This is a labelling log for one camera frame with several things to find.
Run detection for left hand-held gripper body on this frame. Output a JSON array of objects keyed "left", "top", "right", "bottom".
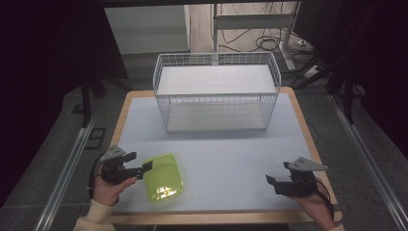
[{"left": 100, "top": 145, "right": 144, "bottom": 186}]

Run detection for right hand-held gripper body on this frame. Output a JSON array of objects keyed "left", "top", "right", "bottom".
[{"left": 273, "top": 156, "right": 330, "bottom": 197}]

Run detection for green plastic tray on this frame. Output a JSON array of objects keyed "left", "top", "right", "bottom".
[{"left": 141, "top": 152, "right": 185, "bottom": 203}]

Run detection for person's left hand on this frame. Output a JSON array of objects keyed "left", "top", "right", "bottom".
[{"left": 91, "top": 165, "right": 139, "bottom": 208}]

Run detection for person's right hand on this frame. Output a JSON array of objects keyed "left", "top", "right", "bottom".
[{"left": 288, "top": 188, "right": 337, "bottom": 231}]

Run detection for black stand leg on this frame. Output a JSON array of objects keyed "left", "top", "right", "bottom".
[
  {"left": 80, "top": 71, "right": 108, "bottom": 129},
  {"left": 325, "top": 61, "right": 365, "bottom": 125}
]

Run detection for white power strip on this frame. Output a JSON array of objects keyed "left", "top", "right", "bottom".
[{"left": 302, "top": 64, "right": 323, "bottom": 80}]

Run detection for dark curtain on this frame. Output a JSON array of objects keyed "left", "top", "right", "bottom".
[
  {"left": 293, "top": 0, "right": 408, "bottom": 158},
  {"left": 0, "top": 0, "right": 129, "bottom": 208}
]

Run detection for white cabinet panel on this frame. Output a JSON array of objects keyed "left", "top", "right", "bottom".
[{"left": 103, "top": 4, "right": 191, "bottom": 55}]

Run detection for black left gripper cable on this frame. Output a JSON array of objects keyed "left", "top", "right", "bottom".
[{"left": 87, "top": 153, "right": 108, "bottom": 200}]

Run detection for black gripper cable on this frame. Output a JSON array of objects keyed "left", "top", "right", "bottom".
[
  {"left": 87, "top": 153, "right": 108, "bottom": 200},
  {"left": 315, "top": 178, "right": 336, "bottom": 220}
]

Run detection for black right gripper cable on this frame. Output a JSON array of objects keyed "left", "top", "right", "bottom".
[{"left": 315, "top": 178, "right": 336, "bottom": 220}]

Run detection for black floor frame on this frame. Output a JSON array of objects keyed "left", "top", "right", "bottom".
[{"left": 84, "top": 127, "right": 108, "bottom": 150}]

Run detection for aluminium floor rail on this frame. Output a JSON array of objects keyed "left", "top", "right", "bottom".
[
  {"left": 328, "top": 93, "right": 408, "bottom": 231},
  {"left": 33, "top": 114, "right": 101, "bottom": 231}
]

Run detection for white wire basket shelf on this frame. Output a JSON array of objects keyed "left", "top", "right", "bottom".
[{"left": 152, "top": 51, "right": 283, "bottom": 134}]

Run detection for black floor cables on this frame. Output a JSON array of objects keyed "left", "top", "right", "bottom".
[{"left": 219, "top": 28, "right": 317, "bottom": 57}]

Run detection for white metal stand frame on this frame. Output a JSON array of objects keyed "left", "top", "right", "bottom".
[{"left": 211, "top": 0, "right": 303, "bottom": 72}]

